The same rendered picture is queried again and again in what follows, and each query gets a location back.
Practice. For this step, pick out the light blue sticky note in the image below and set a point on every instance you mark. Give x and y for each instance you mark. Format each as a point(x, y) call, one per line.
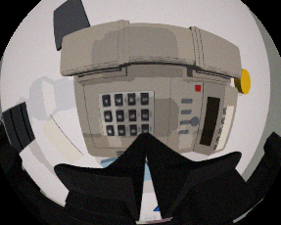
point(108, 161)

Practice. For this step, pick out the beige desk phone faceplate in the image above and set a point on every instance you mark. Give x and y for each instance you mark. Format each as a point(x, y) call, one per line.
point(192, 112)

